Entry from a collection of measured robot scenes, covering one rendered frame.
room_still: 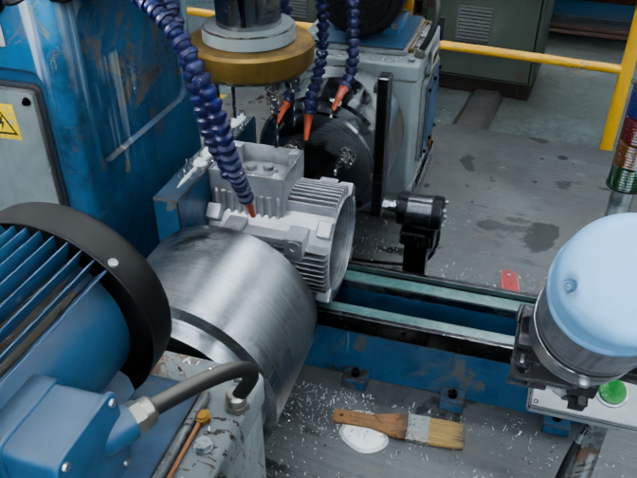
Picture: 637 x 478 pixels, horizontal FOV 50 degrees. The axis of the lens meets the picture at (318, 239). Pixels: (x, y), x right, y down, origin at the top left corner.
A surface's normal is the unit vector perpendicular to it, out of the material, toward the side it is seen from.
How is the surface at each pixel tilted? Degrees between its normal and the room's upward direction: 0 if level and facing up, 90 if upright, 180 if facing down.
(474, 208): 0
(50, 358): 55
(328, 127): 90
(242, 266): 25
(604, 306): 36
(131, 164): 90
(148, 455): 0
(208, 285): 13
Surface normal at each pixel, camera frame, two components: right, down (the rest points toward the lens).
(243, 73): 0.00, 0.57
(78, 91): 0.96, 0.17
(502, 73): -0.40, 0.52
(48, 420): 0.00, -0.82
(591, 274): -0.23, -0.34
